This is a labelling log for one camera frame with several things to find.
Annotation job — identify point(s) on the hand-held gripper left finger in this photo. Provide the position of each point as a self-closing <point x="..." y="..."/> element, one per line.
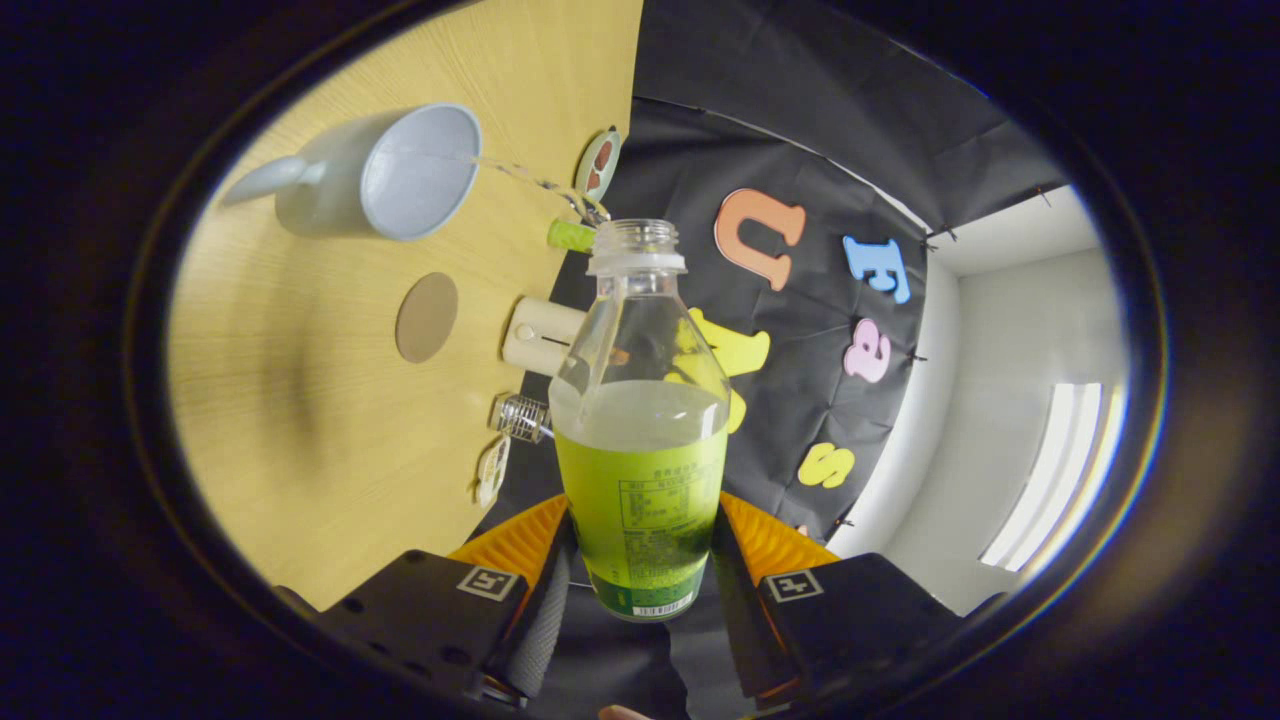
<point x="430" y="610"/>

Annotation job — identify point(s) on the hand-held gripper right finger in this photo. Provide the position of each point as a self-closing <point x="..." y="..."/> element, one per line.
<point x="860" y="610"/>

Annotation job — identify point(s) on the clear bottle of green juice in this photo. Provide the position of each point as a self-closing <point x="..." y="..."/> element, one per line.
<point x="640" y="490"/>

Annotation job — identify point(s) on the round brown coaster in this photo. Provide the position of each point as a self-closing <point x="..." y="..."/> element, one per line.
<point x="427" y="318"/>

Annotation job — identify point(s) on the white cup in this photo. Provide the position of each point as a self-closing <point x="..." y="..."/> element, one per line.
<point x="330" y="180"/>

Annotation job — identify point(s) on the white-labelled green drink bottle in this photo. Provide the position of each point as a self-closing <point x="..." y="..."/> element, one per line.
<point x="570" y="236"/>

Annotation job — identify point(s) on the white divided dish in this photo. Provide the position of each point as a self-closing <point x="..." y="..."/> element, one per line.
<point x="493" y="472"/>

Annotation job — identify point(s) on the wooden table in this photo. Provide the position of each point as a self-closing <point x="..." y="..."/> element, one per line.
<point x="300" y="450"/>

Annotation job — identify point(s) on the ceiling light panel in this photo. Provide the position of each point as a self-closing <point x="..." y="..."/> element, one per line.
<point x="1060" y="470"/>

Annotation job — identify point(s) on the white toaster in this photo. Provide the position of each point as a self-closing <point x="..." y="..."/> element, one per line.
<point x="535" y="335"/>

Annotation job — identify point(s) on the brown food piece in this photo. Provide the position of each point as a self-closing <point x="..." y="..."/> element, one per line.
<point x="596" y="181"/>
<point x="604" y="153"/>

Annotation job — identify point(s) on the black backdrop cloth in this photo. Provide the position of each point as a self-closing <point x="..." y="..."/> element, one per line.
<point x="820" y="150"/>

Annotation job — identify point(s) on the pale green plate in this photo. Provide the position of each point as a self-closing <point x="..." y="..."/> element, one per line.
<point x="598" y="165"/>

